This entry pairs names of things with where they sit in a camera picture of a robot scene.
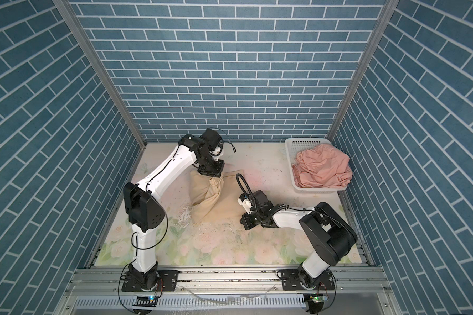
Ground beige shorts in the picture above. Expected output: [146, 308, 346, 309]
[189, 169, 245, 224]

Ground white plastic basket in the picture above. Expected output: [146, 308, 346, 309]
[285, 138, 346, 194]

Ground pink shorts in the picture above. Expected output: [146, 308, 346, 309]
[292, 144, 353, 188]

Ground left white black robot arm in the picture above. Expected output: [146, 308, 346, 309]
[123, 128, 225, 291]

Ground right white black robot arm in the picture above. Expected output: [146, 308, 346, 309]
[238, 190, 357, 290]

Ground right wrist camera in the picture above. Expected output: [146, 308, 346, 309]
[238, 195, 253, 214]

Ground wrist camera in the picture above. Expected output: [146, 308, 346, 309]
[200, 127, 224, 157]
[238, 195, 253, 214]

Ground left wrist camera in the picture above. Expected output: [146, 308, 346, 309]
[200, 127, 224, 157]

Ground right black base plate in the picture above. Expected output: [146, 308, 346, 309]
[276, 269, 336, 291]

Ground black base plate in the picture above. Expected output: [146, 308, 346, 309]
[120, 270, 179, 293]
[276, 269, 336, 291]

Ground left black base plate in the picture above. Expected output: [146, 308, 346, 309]
[120, 270, 179, 293]

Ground aluminium front rail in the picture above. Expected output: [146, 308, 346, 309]
[55, 265, 400, 314]

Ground left aluminium corner post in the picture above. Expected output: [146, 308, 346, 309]
[53, 0, 147, 150]

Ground aluminium corner post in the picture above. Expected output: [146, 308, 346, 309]
[53, 0, 147, 150]
[326, 0, 399, 142]

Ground right aluminium corner post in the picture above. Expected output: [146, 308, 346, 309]
[326, 0, 399, 142]

